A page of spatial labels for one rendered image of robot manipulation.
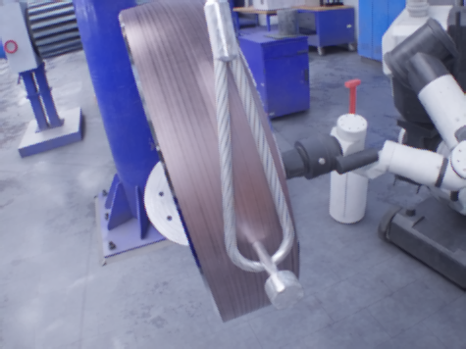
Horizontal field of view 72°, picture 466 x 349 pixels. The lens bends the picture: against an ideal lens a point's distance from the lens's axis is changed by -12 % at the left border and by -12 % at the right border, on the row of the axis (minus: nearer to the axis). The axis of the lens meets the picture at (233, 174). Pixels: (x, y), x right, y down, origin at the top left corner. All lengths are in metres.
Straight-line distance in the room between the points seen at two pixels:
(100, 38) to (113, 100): 0.32
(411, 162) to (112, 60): 1.45
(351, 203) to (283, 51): 1.70
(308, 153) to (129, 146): 1.36
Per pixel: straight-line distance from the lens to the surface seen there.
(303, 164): 0.74
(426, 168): 0.78
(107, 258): 2.07
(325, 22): 5.87
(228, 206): 0.24
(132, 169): 2.03
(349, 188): 1.93
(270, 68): 3.21
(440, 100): 0.82
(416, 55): 0.86
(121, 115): 1.91
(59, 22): 3.78
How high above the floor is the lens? 1.29
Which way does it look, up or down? 30 degrees down
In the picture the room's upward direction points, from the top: 8 degrees counter-clockwise
